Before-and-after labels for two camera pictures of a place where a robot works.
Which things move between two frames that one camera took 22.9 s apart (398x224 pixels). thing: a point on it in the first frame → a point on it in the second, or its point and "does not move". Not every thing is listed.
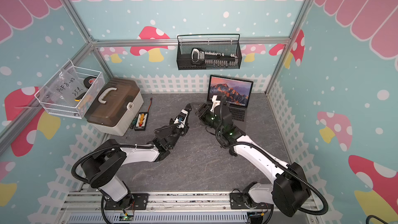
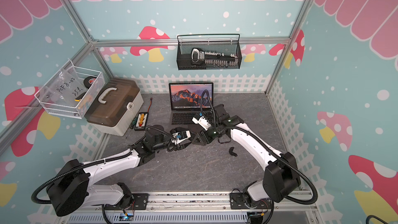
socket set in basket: x=200 y=58 does not move
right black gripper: x=203 y=114 → x=201 y=138
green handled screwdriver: x=134 y=122 does not move
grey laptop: x=237 y=92 → x=187 y=99
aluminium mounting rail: x=172 y=201 does not move
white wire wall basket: x=70 y=92 does not move
